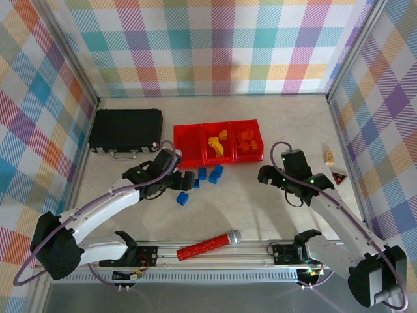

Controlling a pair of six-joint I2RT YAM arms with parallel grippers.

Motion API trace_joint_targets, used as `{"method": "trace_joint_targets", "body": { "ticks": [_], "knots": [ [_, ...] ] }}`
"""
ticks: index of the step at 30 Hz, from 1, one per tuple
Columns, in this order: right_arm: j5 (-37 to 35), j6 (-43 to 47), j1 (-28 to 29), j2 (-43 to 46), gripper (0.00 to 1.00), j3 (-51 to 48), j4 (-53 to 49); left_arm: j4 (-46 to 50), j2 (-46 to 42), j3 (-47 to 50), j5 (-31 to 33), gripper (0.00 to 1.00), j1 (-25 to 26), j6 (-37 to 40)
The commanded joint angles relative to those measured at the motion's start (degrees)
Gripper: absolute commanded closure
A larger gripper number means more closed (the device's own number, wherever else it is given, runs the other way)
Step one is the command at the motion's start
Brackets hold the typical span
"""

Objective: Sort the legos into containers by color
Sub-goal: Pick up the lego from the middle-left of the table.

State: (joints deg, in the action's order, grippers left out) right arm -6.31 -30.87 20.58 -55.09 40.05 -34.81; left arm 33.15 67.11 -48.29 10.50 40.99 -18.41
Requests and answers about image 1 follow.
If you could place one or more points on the small blue lego brick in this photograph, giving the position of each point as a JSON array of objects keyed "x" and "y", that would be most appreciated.
[{"x": 197, "y": 184}]

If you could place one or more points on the orange lego ladder piece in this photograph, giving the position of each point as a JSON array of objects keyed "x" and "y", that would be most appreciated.
[{"x": 243, "y": 144}]

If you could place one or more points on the yellow lego plate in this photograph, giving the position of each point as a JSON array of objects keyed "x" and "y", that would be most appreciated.
[
  {"x": 221, "y": 153},
  {"x": 223, "y": 134}
]

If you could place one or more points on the yellow lego slope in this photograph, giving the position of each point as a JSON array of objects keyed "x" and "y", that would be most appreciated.
[{"x": 217, "y": 146}]

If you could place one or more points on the orange lego arc piece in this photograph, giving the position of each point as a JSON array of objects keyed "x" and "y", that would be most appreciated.
[{"x": 249, "y": 133}]

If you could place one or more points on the yellow lego brick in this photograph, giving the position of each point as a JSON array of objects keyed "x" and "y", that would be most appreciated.
[{"x": 212, "y": 140}]

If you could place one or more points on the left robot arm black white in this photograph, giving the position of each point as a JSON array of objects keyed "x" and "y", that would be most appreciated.
[{"x": 97, "y": 208}]

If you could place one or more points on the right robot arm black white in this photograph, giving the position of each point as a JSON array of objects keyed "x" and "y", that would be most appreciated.
[{"x": 345, "y": 221}]

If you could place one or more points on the black red triangle token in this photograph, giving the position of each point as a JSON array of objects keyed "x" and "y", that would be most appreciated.
[{"x": 339, "y": 178}]

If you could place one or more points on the small wooden block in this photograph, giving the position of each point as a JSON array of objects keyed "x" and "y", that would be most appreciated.
[{"x": 329, "y": 157}]

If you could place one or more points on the black carrying case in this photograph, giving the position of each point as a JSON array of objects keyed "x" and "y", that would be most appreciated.
[{"x": 127, "y": 127}]

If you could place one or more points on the red glitter toy microphone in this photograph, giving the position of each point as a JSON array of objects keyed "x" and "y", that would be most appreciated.
[{"x": 205, "y": 246}]

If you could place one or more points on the small wiring connector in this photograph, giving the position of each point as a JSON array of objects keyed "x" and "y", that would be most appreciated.
[
  {"x": 311, "y": 273},
  {"x": 137, "y": 276}
]

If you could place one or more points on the grey metal panel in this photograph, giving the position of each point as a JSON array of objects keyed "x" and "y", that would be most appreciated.
[{"x": 211, "y": 296}]

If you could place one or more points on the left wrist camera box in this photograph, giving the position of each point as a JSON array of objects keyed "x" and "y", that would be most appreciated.
[{"x": 164, "y": 159}]

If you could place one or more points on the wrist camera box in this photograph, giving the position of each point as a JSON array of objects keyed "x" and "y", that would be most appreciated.
[
  {"x": 294, "y": 161},
  {"x": 164, "y": 159}
]

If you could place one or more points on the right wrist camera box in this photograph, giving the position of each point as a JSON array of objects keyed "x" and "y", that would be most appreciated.
[{"x": 294, "y": 161}]

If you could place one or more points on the aluminium side rail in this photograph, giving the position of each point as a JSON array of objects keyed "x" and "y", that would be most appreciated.
[
  {"x": 339, "y": 130},
  {"x": 79, "y": 166}
]

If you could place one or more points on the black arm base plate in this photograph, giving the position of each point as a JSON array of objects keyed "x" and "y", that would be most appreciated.
[
  {"x": 148, "y": 254},
  {"x": 283, "y": 254}
]

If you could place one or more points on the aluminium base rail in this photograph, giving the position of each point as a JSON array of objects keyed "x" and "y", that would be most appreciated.
[{"x": 254, "y": 257}]

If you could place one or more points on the aluminium corner post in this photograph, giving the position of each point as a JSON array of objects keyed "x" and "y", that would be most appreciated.
[
  {"x": 88, "y": 81},
  {"x": 355, "y": 49}
]

